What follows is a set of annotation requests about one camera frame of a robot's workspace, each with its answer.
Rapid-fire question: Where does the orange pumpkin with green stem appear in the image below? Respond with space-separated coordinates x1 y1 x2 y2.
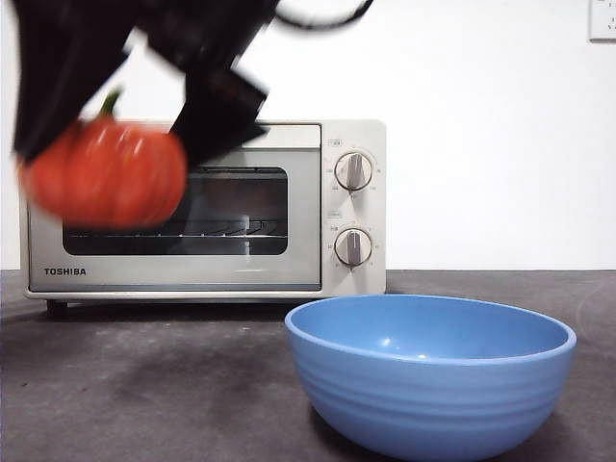
17 89 190 229

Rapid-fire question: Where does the cream Toshiba toaster oven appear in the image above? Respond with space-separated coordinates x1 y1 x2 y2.
18 118 387 317

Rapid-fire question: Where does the glass oven door with handle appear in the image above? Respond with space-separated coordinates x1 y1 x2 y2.
26 123 322 294

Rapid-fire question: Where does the blue ribbed bowl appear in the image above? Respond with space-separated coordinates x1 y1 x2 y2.
284 294 578 462

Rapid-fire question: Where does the cream oven temperature knob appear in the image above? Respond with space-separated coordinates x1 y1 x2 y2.
333 152 373 193

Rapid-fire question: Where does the cream oven timer knob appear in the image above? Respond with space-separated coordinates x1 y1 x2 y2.
333 226 373 270

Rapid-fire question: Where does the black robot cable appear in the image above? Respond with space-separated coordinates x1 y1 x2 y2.
272 0 376 31

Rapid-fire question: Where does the metal wire oven rack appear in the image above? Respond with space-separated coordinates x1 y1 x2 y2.
64 225 290 241

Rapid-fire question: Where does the white wall socket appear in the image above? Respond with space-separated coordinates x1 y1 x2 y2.
589 0 616 42

